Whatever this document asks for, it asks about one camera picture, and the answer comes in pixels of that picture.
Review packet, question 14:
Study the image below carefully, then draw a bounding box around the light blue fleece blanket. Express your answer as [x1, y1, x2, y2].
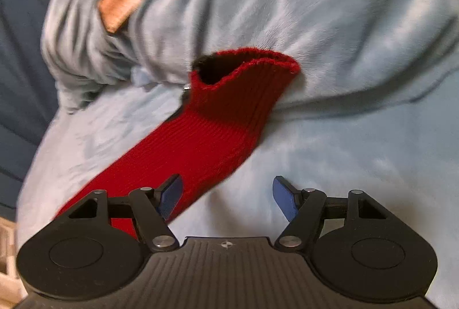
[16, 0, 459, 309]

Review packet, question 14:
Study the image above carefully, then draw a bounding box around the red knit sock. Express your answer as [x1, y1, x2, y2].
[54, 47, 301, 241]

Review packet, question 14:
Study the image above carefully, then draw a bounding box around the dark blue sofa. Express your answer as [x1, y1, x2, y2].
[0, 0, 85, 222]

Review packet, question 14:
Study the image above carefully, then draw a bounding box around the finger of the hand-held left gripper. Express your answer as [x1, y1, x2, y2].
[174, 83, 193, 120]

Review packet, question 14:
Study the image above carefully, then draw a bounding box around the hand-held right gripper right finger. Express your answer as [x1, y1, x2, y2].
[273, 176, 395, 254]

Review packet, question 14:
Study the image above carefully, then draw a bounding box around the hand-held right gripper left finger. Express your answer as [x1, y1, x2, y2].
[57, 173, 183, 254]

